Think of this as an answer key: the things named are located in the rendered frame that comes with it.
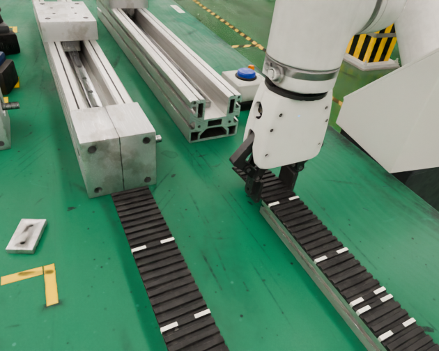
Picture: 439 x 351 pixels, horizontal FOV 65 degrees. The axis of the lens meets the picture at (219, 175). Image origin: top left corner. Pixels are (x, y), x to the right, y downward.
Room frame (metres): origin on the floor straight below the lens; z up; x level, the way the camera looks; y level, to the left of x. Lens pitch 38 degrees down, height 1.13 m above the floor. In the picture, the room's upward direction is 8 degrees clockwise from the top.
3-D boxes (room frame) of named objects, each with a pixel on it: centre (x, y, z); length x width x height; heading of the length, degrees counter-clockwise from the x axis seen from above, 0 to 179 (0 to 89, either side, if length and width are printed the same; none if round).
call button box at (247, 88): (0.72, -0.02, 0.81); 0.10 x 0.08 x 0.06; 121
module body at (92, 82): (0.80, 0.39, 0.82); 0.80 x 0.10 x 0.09; 31
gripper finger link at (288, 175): (0.42, -0.11, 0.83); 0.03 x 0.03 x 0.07; 31
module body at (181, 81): (0.90, 0.23, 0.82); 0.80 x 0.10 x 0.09; 31
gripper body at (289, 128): (0.40, -0.08, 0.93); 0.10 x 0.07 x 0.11; 121
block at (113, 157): (0.42, 0.15, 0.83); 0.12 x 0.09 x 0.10; 121
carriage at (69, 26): (0.80, 0.39, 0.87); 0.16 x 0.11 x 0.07; 31
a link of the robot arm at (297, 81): (0.39, -0.07, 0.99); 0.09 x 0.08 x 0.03; 121
